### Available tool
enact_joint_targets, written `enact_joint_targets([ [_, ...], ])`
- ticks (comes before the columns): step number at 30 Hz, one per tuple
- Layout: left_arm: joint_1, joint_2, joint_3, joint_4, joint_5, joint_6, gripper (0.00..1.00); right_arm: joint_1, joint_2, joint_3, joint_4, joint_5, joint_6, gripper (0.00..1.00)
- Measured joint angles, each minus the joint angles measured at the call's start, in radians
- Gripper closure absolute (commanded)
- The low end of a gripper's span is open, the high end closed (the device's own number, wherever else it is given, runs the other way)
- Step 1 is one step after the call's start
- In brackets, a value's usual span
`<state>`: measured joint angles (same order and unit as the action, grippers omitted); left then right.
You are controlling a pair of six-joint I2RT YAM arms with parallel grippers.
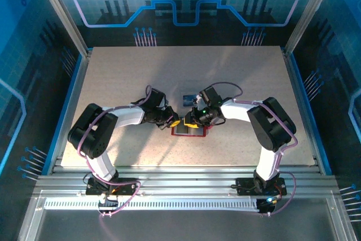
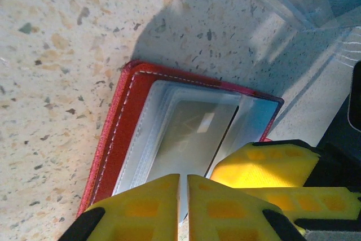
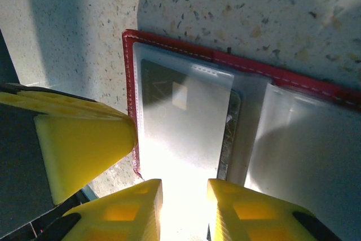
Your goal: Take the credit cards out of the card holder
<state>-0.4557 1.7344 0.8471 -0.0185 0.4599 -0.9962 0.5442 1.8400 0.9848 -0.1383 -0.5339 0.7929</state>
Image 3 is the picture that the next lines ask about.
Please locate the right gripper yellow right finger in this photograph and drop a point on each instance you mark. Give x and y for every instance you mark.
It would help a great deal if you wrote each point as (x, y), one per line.
(253, 218)

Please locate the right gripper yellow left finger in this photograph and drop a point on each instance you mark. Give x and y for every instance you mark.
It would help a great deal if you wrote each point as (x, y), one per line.
(121, 218)

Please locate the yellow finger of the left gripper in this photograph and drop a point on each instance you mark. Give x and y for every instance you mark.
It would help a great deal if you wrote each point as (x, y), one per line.
(84, 145)

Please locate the red card holder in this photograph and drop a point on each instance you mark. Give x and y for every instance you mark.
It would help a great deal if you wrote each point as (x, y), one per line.
(296, 139)

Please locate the black credit card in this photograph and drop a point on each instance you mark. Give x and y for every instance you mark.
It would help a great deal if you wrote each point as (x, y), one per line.
(158, 83)

